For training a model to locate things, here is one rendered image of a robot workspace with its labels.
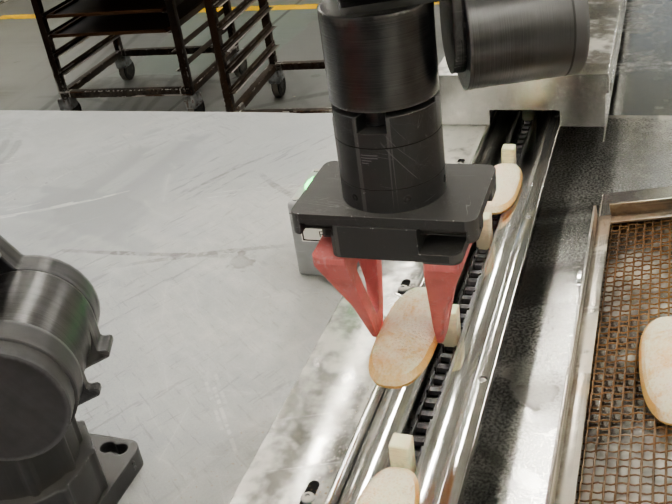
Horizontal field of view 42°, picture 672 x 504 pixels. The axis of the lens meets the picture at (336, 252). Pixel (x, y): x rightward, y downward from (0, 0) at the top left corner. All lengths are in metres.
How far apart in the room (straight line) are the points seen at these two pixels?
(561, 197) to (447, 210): 0.45
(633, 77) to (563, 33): 0.76
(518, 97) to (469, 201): 0.48
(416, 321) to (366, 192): 0.11
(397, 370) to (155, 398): 0.25
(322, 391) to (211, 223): 0.36
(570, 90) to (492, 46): 0.50
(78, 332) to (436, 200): 0.22
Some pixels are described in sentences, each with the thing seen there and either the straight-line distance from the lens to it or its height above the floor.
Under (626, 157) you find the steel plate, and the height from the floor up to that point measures 0.82.
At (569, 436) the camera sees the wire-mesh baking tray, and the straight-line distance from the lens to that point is 0.51.
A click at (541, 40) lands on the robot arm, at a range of 0.43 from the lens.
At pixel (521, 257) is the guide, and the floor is 0.86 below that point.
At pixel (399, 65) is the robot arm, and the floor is 1.10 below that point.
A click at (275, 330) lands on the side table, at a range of 0.73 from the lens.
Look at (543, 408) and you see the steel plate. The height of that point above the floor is 0.82.
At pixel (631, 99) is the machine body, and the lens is 1.13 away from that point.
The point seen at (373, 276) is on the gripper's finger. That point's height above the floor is 0.96.
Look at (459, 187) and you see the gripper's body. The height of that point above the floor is 1.02.
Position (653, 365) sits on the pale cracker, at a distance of 0.54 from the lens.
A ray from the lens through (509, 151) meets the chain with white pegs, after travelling 0.88.
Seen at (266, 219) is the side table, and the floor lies 0.82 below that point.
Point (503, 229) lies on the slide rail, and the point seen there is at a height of 0.85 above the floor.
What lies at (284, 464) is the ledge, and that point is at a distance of 0.55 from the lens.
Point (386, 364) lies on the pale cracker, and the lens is 0.50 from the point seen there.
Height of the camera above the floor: 1.24
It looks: 31 degrees down
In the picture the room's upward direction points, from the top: 8 degrees counter-clockwise
